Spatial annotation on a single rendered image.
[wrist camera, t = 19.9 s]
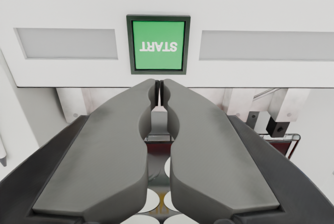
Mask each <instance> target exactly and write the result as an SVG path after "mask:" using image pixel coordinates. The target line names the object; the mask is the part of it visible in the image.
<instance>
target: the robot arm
mask: <svg viewBox="0 0 334 224"><path fill-rule="evenodd" d="M159 92H160V101H161V106H163V107H164V109H165V110H166V111H167V131H168V133H169V134H170V135H171V136H172V137H173V139H174V142H173V143H172V145H171V149H170V171H169V181H170V193H171V202H172V204H173V206H174V207H175V208H176V209H177V210H178V211H179V212H181V213H183V214H184V215H186V216H187V217H189V218H191V219H192V220H194V221H196V222H197V223H199V224H334V205H333V204H332V203H331V201H330V200H329V199H328V198H327V197H326V196H325V194H324V193H323V192H322V191H321V190H320V189H319V188H318V187H317V186H316V185H315V183H314V182H313V181H312V180H311V179H310V178H309V177H308V176H307V175H306V174H305V173H304V172H303V171H301V170H300V169H299V168H298V167H297V166H296V165H295V164H294V163H293V162H291V161H290V160H289V159H288V158H287V157H285V156H284V155H283V154H282V153H281V152H279V151H278V150H277V149H276V148H275V147H273V146H272V145H271V144H270V143H269V142H267V141H266V140H265V139H264V138H263V137H261V136H260V135H259V134H258V133H257V132H255V131H254V130H253V129H252V128H251V127H249V126H248V125H247V124H246V123H245V122H243V121H242V120H241V119H240V118H239V117H237V116H236V115H227V114H226V113H225V112H224V111H223V110H221V109H220V108H219V107H218V106H217V105H215V104H214V103H213V102H211V101H210V100H208V99H207V98H205V97H204V96H202V95H200V94H198V93H197V92H195V91H193V90H191V89H189V88H187V87H185V86H183V85H181V84H179V83H178V82H176V81H174V80H172V79H169V78H166V79H164V80H160V81H159V80H155V79H153V78H149V79H147V80H145V81H143V82H141V83H139V84H137V85H135V86H133V87H131V88H129V89H127V90H125V91H123V92H121V93H119V94H118V95H116V96H114V97H112V98H111V99H109V100H107V101H106V102H105V103H103V104H102V105H100V106H99V107H98V108H97V109H95V110H94V111H93V112H92V113H91V114H89V115H80V116H79V117H77V118H76V119H75V120H74V121H72V122H71V123H70V124H69V125H67V126H66V127H65V128H64V129H62V130H61V131H60V132H59V133H57V134H56V135H55V136H54V137H53V138H52V139H50V140H49V141H48V142H47V143H45V144H44V145H43V146H42V147H40V148H39V149H38V150H37V151H35V152H34V153H33V154H32V155H30V156H29V157H28V158H27V159H25V160H24V161H23V162H22V163H20V164H19V165H18V166H17V167H16V168H15V169H13V170H12V171H11V172H10V173H9V174H8V175H7V176H6V177H5V178H3V179H2V180H1V181H0V224H121V223H122V222H124V221H125V220H127V219H128V218H130V217H132V216H133V215H135V214H136V213H138V212H139V211H140V210H141V209H142V208H143V207H144V206H145V204H146V200H147V189H148V180H149V175H148V153H147V145H146V144H145V142H144V139H145V138H146V136H147V135H148V134H149V133H150V132H151V129H152V127H151V111H152V110H153V109H154V108H155V107H156V106H158V102H159Z"/></svg>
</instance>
